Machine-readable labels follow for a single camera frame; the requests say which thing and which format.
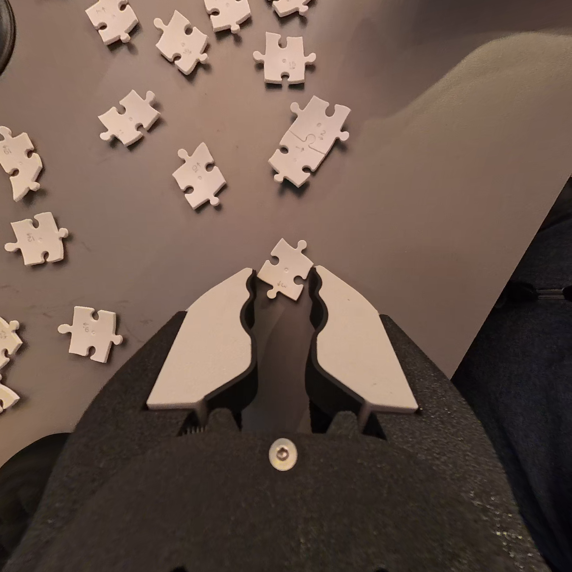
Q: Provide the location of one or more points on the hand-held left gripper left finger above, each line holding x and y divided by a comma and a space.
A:
203, 353

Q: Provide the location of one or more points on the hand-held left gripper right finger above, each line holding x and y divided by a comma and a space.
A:
362, 357

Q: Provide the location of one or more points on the scatter of white puzzle pieces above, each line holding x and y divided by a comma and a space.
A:
129, 118

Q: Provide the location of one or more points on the black round puzzle stand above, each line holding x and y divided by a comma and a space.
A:
5, 31

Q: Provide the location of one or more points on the person's dark trousers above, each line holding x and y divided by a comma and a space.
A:
514, 402

